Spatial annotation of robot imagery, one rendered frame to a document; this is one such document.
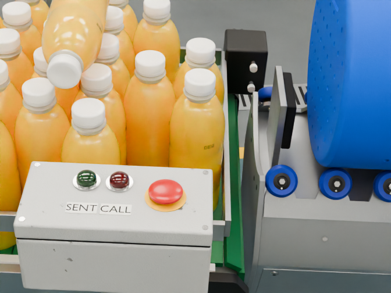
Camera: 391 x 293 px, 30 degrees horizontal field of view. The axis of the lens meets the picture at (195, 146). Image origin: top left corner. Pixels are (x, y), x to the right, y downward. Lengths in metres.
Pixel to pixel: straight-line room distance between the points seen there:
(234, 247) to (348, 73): 0.29
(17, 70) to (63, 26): 0.14
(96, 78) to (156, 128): 0.12
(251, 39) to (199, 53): 0.28
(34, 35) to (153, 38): 0.17
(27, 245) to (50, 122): 0.19
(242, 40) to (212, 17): 2.12
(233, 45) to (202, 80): 0.31
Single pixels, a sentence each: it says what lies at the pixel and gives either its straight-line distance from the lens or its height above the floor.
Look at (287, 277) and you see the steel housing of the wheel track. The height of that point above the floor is 0.79.
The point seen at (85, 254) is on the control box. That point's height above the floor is 1.06.
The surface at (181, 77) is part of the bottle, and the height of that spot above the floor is 1.08.
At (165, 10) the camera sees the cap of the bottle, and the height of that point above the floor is 1.11.
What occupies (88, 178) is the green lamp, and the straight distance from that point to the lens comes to 0.78.
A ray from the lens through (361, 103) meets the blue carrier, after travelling 0.90.
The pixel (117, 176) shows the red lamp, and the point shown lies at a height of 1.11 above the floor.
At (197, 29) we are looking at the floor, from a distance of 3.24.
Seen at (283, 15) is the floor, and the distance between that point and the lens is 3.41.
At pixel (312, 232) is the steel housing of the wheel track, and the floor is 0.89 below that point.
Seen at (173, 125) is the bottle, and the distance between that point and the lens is 0.94.
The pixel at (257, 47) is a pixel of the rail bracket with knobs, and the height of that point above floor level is 1.00.
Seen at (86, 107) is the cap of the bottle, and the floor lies 1.12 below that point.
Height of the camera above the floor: 1.63
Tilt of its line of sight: 39 degrees down
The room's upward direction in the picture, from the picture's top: 3 degrees clockwise
